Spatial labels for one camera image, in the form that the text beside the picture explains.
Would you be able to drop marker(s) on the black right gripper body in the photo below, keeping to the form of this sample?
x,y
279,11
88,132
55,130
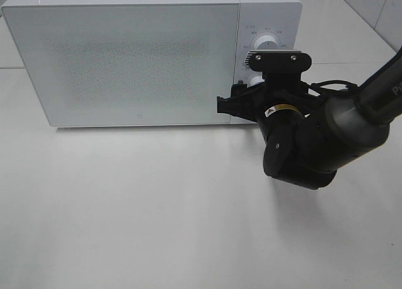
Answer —
x,y
281,105

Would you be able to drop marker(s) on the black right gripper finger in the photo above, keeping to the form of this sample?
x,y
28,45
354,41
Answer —
x,y
240,106
240,89

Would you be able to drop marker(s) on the white round knob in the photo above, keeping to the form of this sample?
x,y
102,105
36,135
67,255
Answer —
x,y
266,41
255,80

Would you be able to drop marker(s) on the white microwave door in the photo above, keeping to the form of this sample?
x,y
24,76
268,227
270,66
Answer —
x,y
127,65

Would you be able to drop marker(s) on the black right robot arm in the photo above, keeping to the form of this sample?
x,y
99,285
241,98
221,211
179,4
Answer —
x,y
311,130

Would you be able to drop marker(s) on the white microwave oven body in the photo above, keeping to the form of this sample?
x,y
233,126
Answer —
x,y
254,17

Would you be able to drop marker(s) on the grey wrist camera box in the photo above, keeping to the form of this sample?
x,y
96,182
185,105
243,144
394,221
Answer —
x,y
278,61

